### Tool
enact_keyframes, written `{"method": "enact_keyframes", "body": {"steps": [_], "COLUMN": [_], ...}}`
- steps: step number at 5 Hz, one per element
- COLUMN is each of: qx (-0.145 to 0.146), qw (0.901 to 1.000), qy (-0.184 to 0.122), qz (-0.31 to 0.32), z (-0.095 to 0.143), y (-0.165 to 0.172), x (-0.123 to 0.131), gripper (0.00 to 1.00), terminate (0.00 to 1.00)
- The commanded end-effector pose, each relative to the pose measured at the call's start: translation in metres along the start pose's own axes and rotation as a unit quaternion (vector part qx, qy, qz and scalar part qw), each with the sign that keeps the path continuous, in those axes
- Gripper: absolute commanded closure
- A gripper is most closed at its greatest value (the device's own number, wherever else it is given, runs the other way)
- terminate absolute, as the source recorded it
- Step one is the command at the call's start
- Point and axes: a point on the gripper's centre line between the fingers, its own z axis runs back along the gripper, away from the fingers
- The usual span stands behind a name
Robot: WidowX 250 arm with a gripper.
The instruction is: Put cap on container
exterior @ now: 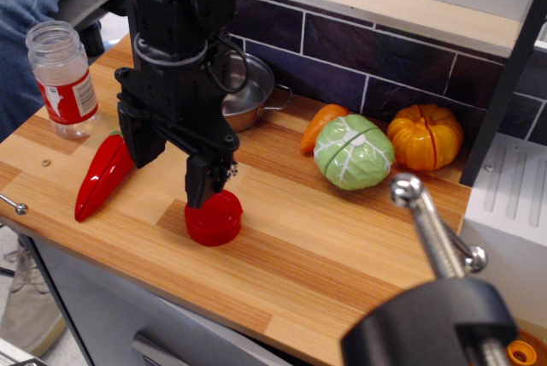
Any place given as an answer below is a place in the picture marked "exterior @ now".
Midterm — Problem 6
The beige shoe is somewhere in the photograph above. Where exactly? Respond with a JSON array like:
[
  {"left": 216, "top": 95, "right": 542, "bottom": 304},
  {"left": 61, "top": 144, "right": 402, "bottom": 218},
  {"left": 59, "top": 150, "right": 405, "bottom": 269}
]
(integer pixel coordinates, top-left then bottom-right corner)
[{"left": 1, "top": 243, "right": 66, "bottom": 357}]

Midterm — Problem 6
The red toy chili pepper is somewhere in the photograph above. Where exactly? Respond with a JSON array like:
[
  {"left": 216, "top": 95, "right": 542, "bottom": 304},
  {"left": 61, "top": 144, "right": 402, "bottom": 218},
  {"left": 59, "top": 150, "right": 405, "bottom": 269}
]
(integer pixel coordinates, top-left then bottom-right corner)
[{"left": 74, "top": 132, "right": 134, "bottom": 222}]

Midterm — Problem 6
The white sink drainer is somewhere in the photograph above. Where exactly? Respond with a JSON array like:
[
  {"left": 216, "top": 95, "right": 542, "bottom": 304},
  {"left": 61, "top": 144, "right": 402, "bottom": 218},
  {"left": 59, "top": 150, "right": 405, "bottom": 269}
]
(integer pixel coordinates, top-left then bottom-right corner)
[{"left": 465, "top": 133, "right": 546, "bottom": 246}]

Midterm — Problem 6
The red plastic cap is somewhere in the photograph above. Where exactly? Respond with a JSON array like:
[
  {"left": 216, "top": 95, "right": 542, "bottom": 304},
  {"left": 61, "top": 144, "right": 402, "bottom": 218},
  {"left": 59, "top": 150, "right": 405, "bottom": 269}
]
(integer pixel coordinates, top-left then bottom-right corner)
[{"left": 185, "top": 190, "right": 243, "bottom": 246}]

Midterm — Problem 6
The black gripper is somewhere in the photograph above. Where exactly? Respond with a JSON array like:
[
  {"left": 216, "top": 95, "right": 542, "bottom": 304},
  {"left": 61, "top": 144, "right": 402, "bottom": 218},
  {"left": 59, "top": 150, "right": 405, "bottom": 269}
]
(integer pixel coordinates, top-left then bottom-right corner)
[{"left": 115, "top": 38, "right": 239, "bottom": 209}]

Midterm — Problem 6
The wooden shelf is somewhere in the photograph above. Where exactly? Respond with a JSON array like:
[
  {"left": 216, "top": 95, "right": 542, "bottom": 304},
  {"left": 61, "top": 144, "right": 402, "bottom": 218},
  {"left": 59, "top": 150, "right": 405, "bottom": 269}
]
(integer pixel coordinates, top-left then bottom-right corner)
[{"left": 290, "top": 0, "right": 521, "bottom": 58}]

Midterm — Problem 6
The orange clamp pad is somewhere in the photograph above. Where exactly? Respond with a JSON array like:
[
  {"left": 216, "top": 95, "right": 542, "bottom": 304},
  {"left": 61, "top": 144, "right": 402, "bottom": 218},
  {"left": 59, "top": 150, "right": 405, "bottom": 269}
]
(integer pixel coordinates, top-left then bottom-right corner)
[{"left": 507, "top": 340, "right": 538, "bottom": 366}]

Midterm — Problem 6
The silver drawer handle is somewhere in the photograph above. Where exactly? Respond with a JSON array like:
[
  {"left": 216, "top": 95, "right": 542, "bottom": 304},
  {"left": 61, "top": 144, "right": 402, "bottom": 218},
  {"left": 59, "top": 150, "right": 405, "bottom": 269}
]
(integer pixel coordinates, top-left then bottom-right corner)
[{"left": 131, "top": 333, "right": 189, "bottom": 366}]

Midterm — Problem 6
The blue jeans leg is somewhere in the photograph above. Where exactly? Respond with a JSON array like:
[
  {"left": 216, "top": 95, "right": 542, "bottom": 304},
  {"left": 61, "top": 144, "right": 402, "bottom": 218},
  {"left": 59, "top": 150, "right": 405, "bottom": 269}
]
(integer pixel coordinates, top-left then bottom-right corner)
[{"left": 1, "top": 0, "right": 61, "bottom": 139}]

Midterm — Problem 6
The green toy cabbage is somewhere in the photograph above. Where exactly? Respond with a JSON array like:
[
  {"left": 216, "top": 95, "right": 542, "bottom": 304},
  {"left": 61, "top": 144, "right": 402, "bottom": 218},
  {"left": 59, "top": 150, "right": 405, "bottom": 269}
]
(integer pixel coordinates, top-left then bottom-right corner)
[{"left": 314, "top": 115, "right": 395, "bottom": 191}]

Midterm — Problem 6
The black metal clamp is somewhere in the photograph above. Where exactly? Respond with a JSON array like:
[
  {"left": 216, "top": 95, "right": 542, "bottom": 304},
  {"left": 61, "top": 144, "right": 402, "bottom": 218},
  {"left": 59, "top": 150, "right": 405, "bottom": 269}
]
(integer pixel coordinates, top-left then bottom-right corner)
[{"left": 341, "top": 173, "right": 518, "bottom": 365}]

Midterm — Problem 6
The clear plastic spice container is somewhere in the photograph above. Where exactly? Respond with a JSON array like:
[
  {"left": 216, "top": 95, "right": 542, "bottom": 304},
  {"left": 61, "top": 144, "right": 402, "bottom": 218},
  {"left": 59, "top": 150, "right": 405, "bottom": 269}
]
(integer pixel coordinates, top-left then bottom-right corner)
[{"left": 26, "top": 21, "right": 100, "bottom": 139}]

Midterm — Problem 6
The small metal knob rod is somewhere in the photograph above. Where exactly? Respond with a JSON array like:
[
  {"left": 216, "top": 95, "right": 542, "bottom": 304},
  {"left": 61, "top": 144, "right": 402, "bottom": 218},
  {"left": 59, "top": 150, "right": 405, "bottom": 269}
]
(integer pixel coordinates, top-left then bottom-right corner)
[{"left": 0, "top": 193, "right": 28, "bottom": 215}]

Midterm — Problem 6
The orange toy carrot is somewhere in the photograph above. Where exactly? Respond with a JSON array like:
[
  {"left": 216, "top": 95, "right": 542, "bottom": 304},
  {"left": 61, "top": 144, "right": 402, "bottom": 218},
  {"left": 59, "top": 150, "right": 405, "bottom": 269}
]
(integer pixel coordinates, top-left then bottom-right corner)
[{"left": 300, "top": 103, "right": 350, "bottom": 154}]

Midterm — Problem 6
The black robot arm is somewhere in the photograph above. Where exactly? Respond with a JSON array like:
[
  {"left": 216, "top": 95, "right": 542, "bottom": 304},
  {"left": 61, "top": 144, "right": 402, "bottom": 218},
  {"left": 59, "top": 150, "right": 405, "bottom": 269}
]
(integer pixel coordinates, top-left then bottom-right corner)
[{"left": 115, "top": 0, "right": 239, "bottom": 209}]

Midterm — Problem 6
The small steel pot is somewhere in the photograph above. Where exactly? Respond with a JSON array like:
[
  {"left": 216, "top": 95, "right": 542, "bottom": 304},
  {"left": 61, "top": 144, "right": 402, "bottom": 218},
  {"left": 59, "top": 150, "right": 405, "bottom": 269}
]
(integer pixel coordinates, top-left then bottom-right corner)
[{"left": 221, "top": 51, "right": 293, "bottom": 133}]

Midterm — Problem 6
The orange toy pumpkin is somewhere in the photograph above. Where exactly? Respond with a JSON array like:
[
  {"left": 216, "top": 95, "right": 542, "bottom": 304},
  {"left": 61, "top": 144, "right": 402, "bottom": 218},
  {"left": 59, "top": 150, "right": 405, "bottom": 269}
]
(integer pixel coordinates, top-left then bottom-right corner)
[{"left": 387, "top": 104, "right": 464, "bottom": 171}]

